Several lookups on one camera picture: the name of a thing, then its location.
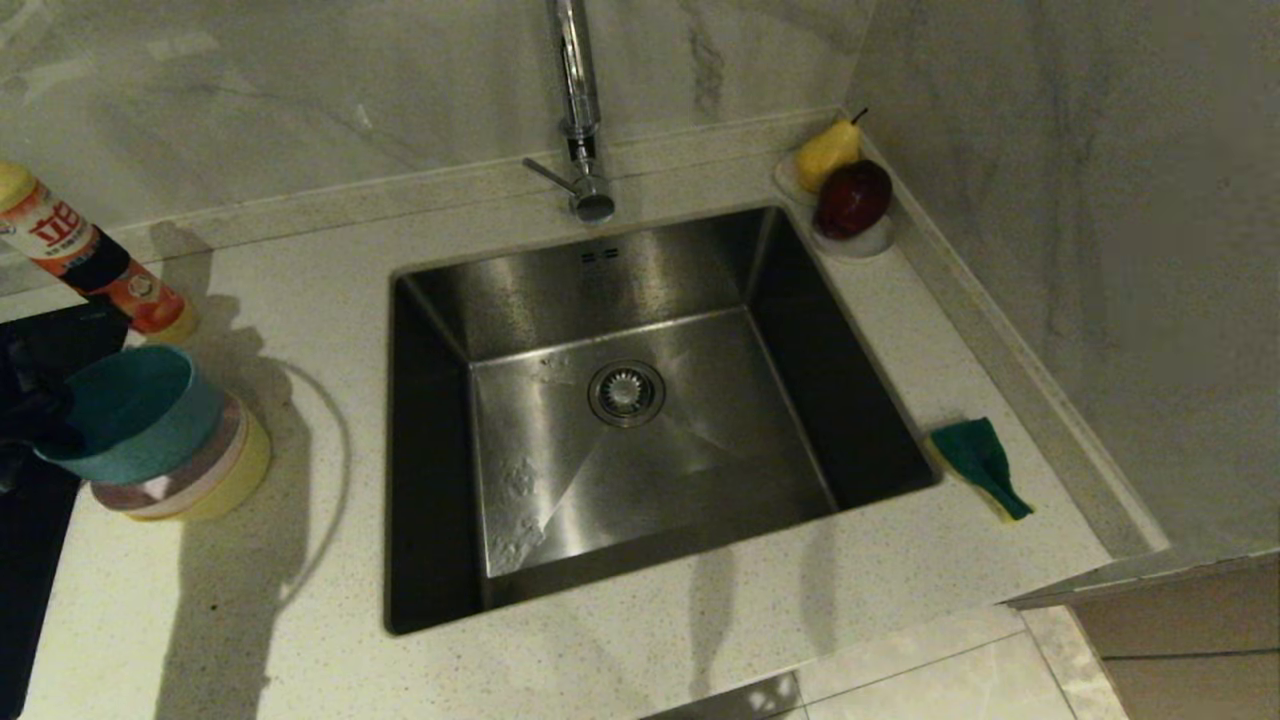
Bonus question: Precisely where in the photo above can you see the yellow plastic bowl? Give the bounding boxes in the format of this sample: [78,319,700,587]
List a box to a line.
[125,408,273,523]

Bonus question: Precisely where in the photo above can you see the dark red apple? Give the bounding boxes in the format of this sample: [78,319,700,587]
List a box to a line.
[815,159,894,241]

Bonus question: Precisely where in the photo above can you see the chrome faucet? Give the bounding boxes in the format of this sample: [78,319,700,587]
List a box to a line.
[522,0,616,223]

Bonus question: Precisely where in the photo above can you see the yellow green sponge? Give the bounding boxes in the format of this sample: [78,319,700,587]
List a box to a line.
[925,417,1036,523]

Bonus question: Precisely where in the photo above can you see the yellow dish soap bottle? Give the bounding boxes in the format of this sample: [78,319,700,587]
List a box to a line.
[0,160,199,345]

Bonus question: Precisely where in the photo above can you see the stainless steel sink basin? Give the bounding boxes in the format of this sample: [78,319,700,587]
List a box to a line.
[383,203,943,637]

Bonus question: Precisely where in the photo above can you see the yellow pear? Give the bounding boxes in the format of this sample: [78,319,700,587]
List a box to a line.
[795,108,869,194]

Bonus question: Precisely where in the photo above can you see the black induction cooktop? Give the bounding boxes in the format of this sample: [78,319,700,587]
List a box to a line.
[0,303,129,720]

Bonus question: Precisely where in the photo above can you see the blue plastic bowl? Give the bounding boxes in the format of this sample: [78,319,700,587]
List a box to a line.
[33,345,227,486]

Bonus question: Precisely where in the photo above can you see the round metal drain strainer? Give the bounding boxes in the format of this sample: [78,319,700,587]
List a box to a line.
[588,360,667,429]

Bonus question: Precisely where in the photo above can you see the pink plastic bowl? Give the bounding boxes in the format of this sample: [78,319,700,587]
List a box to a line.
[90,395,249,519]

